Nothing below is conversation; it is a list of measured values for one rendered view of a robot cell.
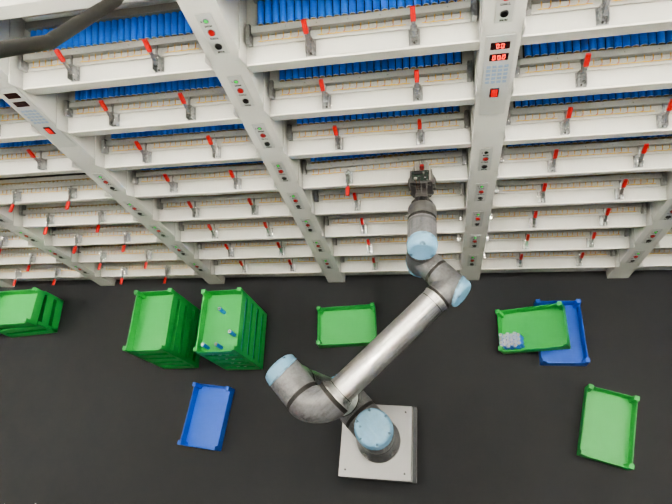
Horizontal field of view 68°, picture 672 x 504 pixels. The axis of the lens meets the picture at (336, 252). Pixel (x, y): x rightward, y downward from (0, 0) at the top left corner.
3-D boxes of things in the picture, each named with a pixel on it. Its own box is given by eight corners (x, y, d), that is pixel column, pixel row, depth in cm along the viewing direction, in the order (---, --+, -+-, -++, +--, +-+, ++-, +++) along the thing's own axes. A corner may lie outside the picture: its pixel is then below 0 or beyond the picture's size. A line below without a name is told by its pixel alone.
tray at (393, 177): (468, 181, 179) (469, 176, 170) (305, 190, 191) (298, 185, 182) (466, 126, 180) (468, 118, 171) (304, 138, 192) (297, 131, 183)
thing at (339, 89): (474, 104, 144) (478, 86, 130) (273, 121, 156) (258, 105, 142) (472, 36, 145) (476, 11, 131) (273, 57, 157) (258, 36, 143)
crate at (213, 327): (240, 354, 229) (234, 349, 222) (199, 355, 233) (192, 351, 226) (246, 293, 242) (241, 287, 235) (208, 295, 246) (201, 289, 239)
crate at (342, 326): (319, 348, 257) (316, 344, 250) (319, 311, 266) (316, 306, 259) (377, 345, 252) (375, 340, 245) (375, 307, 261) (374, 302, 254)
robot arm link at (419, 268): (424, 288, 163) (426, 268, 152) (399, 266, 168) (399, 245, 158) (444, 271, 165) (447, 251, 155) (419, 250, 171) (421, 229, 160)
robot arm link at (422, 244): (405, 261, 154) (406, 243, 146) (406, 228, 161) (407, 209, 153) (436, 262, 153) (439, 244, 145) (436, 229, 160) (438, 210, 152)
